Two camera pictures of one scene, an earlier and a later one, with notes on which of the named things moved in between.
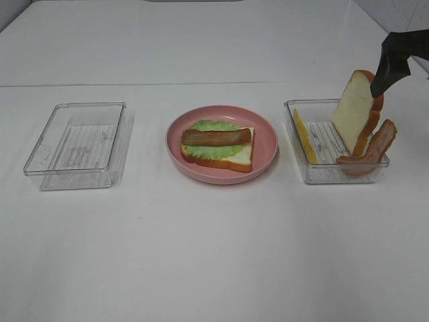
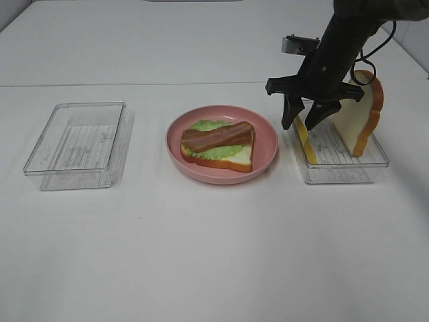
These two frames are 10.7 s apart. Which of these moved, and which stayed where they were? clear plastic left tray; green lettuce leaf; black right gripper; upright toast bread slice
Moved: black right gripper
Stayed: clear plastic left tray; upright toast bread slice; green lettuce leaf
